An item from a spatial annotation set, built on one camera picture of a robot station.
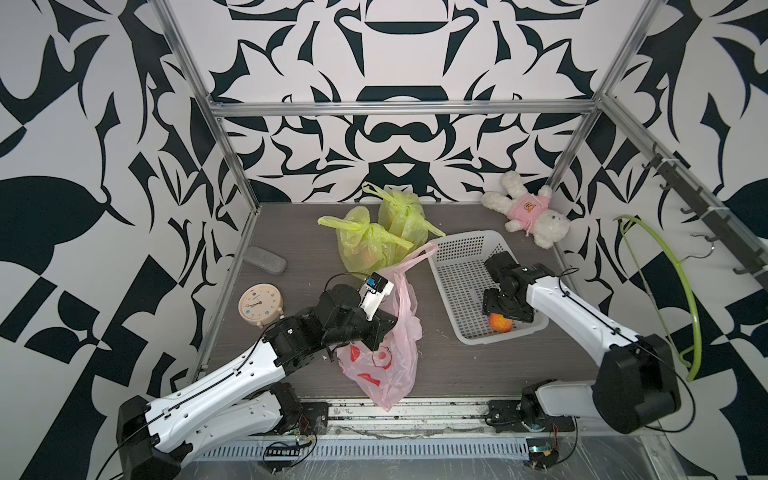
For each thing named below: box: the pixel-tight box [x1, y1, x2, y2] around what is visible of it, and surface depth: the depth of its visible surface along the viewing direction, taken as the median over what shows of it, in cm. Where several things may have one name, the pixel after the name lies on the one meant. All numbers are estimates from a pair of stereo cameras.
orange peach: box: [489, 313, 513, 332], surface depth 86 cm
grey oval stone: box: [243, 246, 288, 275], surface depth 102 cm
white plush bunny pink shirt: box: [481, 171, 570, 249], surface depth 112 cm
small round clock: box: [238, 283, 284, 328], surface depth 93 cm
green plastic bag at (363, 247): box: [317, 206, 414, 276], surface depth 91 cm
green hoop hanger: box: [613, 216, 702, 382], surface depth 62 cm
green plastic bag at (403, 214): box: [362, 182, 446, 248], surface depth 98 cm
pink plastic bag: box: [337, 242, 438, 412], surface depth 73 cm
